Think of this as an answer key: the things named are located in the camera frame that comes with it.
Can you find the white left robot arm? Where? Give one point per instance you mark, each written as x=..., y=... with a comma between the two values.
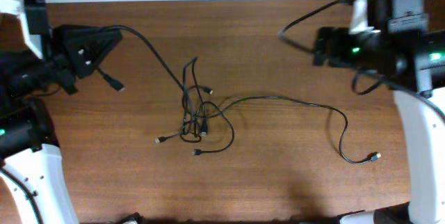
x=31, y=160

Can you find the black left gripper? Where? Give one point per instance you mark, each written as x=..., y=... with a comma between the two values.
x=75, y=52

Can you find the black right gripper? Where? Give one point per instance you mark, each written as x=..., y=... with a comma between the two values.
x=322, y=46

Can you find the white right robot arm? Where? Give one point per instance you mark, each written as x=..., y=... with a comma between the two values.
x=389, y=40

